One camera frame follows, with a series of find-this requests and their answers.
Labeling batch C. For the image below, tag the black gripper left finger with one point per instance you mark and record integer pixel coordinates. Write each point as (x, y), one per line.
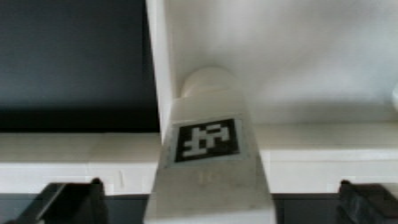
(68, 204)

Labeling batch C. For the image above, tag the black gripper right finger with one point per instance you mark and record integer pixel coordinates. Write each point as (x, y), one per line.
(368, 204)

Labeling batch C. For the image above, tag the white square tabletop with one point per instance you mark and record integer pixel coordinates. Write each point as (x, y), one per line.
(309, 50)

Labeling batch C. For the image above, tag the white L-shaped obstacle wall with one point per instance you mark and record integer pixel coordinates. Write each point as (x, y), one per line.
(315, 154)

